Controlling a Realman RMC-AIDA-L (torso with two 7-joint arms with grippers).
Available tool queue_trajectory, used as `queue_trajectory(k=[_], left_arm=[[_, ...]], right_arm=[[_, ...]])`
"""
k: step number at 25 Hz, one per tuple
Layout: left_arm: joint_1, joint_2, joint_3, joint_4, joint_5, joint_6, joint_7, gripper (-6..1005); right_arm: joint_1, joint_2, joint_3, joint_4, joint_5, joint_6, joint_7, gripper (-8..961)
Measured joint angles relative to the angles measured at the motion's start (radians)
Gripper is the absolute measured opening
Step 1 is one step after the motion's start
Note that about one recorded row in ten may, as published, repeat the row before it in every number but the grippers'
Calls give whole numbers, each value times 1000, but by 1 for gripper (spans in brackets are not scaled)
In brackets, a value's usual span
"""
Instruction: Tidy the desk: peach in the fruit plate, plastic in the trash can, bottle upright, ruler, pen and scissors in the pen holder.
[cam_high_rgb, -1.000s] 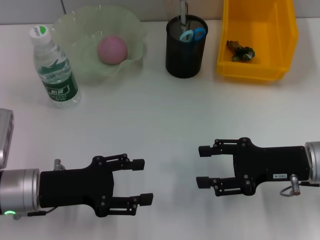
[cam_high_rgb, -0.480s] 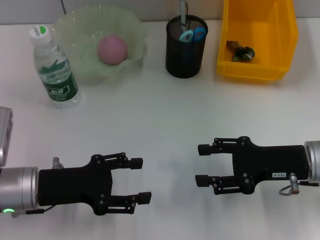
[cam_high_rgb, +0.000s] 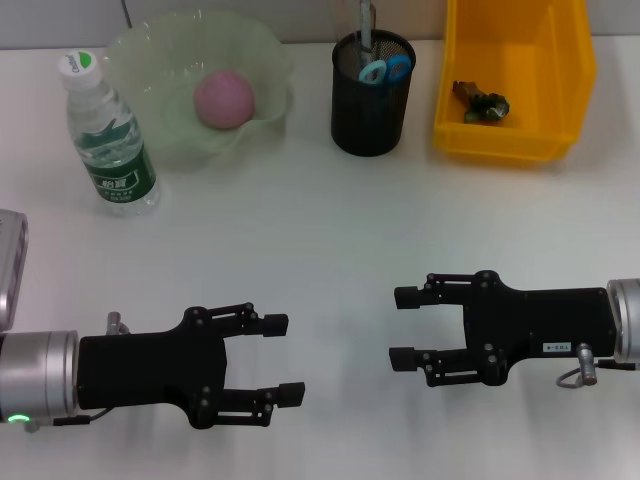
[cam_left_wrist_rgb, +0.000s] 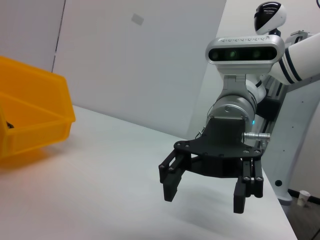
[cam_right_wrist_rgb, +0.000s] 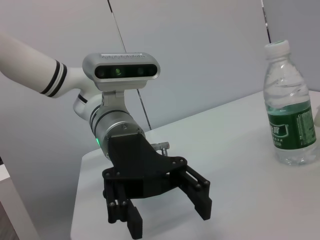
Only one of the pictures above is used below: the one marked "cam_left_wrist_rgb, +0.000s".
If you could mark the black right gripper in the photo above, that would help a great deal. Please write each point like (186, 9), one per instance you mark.
(225, 147)

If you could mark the white paper cup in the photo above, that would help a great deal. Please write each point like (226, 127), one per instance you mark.
(303, 198)

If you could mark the white robot head black visor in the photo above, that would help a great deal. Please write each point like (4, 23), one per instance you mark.
(272, 15)

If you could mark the yellow plastic bin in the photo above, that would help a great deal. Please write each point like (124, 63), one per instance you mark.
(32, 100)

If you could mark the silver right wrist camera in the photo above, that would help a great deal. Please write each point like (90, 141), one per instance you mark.
(245, 55)

